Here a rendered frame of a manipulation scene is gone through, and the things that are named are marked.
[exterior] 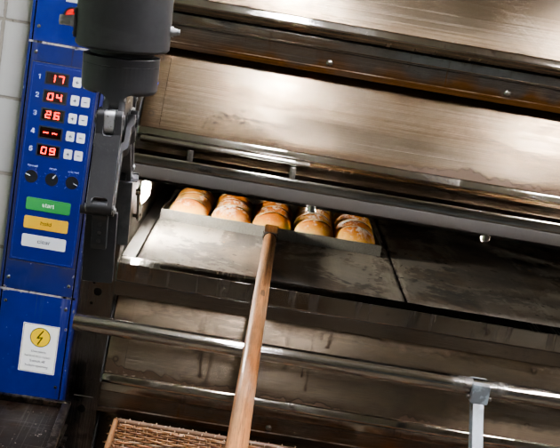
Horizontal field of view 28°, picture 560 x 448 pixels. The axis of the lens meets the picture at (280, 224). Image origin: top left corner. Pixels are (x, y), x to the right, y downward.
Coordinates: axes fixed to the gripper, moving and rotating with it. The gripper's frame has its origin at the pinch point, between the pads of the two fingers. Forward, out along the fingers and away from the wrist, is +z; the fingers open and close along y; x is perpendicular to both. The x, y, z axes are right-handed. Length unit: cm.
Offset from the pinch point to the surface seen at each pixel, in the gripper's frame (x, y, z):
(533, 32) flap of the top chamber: 68, -109, -21
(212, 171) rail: 8, -96, 11
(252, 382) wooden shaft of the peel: 18, -45, 32
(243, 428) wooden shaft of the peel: 17.0, -27.7, 31.0
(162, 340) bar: 3, -72, 37
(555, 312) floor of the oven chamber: 87, -125, 41
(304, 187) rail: 26, -96, 12
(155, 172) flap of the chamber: -2, -96, 12
